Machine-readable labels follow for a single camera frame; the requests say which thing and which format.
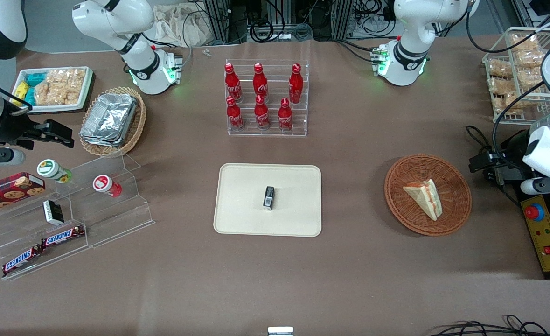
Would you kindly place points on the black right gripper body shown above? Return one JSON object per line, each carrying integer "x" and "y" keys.
{"x": 10, "y": 127}

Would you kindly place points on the triangular sandwich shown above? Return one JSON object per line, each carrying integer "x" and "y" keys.
{"x": 425, "y": 198}

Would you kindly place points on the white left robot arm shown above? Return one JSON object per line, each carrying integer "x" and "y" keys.
{"x": 410, "y": 56}

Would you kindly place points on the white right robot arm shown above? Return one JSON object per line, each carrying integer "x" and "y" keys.
{"x": 139, "y": 56}

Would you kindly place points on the white rectangular snack tray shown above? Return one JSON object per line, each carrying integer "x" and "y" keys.
{"x": 55, "y": 109}

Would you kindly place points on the brown wicker basket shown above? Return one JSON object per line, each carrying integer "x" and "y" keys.
{"x": 452, "y": 182}

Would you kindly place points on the light oval wicker basket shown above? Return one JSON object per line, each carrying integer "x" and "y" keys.
{"x": 137, "y": 126}

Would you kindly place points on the beige plastic tray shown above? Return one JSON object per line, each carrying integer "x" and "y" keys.
{"x": 242, "y": 200}

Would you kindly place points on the grey metal block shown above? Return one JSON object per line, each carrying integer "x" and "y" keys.
{"x": 512, "y": 175}

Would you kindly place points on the green lid cup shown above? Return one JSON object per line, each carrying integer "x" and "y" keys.
{"x": 53, "y": 170}

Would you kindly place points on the clear bag of rice crackers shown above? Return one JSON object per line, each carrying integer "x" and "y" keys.
{"x": 48, "y": 95}
{"x": 69, "y": 79}

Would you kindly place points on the teal snack packet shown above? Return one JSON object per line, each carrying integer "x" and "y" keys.
{"x": 30, "y": 97}
{"x": 36, "y": 78}

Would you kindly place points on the yellow snack packet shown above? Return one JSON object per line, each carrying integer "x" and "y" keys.
{"x": 20, "y": 91}

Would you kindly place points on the black countertop appliance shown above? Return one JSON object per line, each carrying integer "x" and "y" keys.
{"x": 519, "y": 191}

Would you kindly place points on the stacked aluminium foil containers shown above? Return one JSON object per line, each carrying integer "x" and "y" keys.
{"x": 109, "y": 119}

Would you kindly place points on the bagged fried snack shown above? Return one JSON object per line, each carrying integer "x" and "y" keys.
{"x": 499, "y": 69}
{"x": 513, "y": 103}
{"x": 498, "y": 85}
{"x": 527, "y": 59}
{"x": 524, "y": 43}
{"x": 530, "y": 79}

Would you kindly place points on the red emergency stop button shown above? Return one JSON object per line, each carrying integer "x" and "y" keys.
{"x": 534, "y": 212}

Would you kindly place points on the red cookie box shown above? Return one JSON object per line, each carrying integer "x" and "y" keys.
{"x": 9, "y": 191}

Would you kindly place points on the small black and white box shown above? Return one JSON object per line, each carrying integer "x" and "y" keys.
{"x": 53, "y": 212}

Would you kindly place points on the Snickers bar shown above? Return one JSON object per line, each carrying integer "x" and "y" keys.
{"x": 62, "y": 236}
{"x": 20, "y": 261}

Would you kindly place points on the clear acrylic stepped stand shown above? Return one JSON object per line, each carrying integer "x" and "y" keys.
{"x": 116, "y": 219}

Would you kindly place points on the beige cloth bag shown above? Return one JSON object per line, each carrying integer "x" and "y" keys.
{"x": 186, "y": 23}

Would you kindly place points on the red cola bottle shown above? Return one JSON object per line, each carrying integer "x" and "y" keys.
{"x": 260, "y": 83}
{"x": 285, "y": 116}
{"x": 296, "y": 84}
{"x": 234, "y": 115}
{"x": 232, "y": 84}
{"x": 261, "y": 114}

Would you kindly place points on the clear acrylic bottle rack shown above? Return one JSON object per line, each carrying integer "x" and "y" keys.
{"x": 274, "y": 133}

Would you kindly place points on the small black box with label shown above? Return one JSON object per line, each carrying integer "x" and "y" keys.
{"x": 268, "y": 198}

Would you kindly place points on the small white object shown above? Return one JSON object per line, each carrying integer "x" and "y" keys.
{"x": 280, "y": 331}

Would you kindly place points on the aluminium frame post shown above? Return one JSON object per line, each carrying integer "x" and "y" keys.
{"x": 342, "y": 18}
{"x": 216, "y": 21}

